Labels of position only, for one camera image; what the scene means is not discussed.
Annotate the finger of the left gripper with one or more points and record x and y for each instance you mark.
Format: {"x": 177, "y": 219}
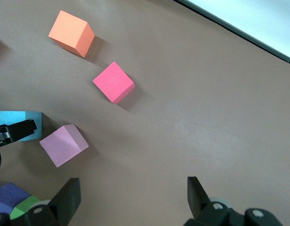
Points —
{"x": 20, "y": 130}

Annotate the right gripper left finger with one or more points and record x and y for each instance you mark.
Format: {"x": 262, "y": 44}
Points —
{"x": 62, "y": 202}

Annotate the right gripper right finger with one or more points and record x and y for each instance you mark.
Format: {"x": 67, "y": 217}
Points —
{"x": 206, "y": 212}

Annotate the blue foam cube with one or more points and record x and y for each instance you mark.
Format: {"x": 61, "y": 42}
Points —
{"x": 8, "y": 117}

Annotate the green foam cube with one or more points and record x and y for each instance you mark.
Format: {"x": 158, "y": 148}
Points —
{"x": 25, "y": 207}

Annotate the purple foam cube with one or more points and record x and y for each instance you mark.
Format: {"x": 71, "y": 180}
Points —
{"x": 8, "y": 195}

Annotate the pink foam cube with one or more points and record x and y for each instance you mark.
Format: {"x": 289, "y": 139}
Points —
{"x": 62, "y": 146}

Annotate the brown paper table cover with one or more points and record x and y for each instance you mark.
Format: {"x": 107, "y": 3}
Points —
{"x": 182, "y": 117}

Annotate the red foam cube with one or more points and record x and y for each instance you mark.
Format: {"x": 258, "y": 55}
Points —
{"x": 112, "y": 82}

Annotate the orange foam cube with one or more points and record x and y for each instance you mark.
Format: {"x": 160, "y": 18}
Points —
{"x": 69, "y": 33}

